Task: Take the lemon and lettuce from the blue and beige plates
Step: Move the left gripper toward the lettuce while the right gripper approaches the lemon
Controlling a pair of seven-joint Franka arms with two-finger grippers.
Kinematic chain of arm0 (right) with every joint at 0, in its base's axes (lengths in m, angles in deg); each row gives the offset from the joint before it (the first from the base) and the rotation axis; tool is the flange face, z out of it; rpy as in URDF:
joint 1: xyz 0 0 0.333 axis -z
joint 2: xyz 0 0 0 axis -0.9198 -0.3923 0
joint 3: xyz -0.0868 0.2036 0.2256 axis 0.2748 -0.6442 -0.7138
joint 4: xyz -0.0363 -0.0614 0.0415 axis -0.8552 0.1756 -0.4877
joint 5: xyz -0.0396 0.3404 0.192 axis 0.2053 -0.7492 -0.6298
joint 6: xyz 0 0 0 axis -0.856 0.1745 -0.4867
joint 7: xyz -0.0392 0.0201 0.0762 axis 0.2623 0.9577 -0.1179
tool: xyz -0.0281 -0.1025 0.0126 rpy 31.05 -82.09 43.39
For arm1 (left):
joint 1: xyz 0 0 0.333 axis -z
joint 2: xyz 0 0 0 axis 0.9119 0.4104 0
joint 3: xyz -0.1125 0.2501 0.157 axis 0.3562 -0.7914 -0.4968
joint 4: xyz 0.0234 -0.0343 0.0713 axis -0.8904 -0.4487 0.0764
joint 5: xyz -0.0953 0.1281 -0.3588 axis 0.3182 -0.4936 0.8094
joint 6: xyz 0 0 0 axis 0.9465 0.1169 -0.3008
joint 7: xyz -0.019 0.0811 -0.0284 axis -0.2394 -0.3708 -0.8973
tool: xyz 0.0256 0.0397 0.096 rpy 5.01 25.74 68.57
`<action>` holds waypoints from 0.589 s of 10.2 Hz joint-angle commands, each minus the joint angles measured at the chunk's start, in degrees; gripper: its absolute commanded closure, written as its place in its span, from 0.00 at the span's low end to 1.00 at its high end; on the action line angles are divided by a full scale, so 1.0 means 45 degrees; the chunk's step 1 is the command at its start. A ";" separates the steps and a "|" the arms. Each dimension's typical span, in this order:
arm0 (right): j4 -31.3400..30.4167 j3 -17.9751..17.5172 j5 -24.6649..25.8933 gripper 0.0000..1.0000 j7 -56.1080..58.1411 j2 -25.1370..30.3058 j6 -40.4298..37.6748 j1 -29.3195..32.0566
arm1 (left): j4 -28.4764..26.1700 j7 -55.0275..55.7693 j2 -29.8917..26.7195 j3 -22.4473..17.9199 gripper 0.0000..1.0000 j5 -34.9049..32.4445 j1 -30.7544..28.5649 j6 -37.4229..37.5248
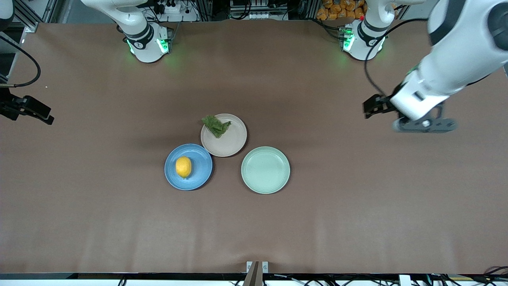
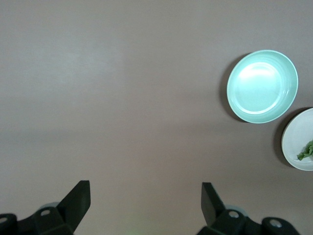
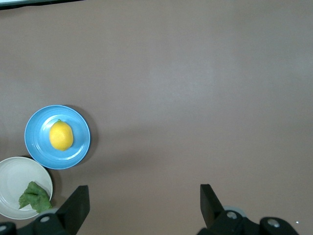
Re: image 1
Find yellow lemon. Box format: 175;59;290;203
175;156;192;179

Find green lettuce leaf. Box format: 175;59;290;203
202;115;232;139

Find orange packaged goods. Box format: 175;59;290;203
316;0;366;21

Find mint green plate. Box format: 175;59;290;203
241;146;291;195

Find beige plate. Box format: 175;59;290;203
200;114;248;157

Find white electrical unit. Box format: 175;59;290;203
229;0;287;20

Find white power strip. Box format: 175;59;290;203
157;0;187;14

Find blue plate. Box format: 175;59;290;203
164;143;213;191

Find aluminium frame profile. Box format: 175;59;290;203
14;0;60;33

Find silver metal bracket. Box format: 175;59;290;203
246;261;269;274

